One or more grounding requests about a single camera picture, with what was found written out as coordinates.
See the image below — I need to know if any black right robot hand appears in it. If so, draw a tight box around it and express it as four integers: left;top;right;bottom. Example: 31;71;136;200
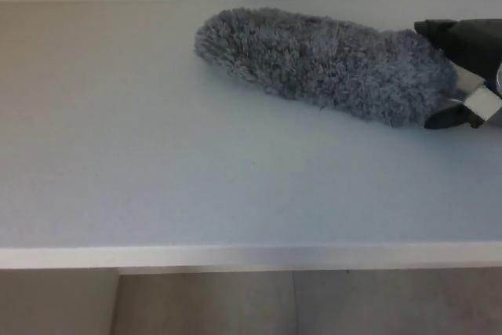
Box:
413;17;502;130

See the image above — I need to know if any grey fluffy duster with handle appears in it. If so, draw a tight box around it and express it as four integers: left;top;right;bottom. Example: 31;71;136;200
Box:
194;5;471;130

